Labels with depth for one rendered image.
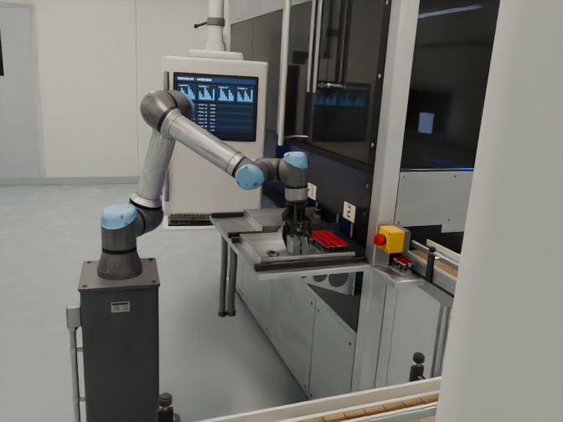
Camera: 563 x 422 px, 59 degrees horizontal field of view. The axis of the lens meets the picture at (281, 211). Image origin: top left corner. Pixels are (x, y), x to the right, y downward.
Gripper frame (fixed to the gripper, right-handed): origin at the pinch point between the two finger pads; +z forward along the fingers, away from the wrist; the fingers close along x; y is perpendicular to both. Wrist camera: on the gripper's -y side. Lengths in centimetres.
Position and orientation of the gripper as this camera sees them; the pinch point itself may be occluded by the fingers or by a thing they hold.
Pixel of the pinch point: (296, 254)
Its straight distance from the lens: 172.0
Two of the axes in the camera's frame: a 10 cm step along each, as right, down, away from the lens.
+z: 0.4, 9.6, 2.7
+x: 9.7, -1.0, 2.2
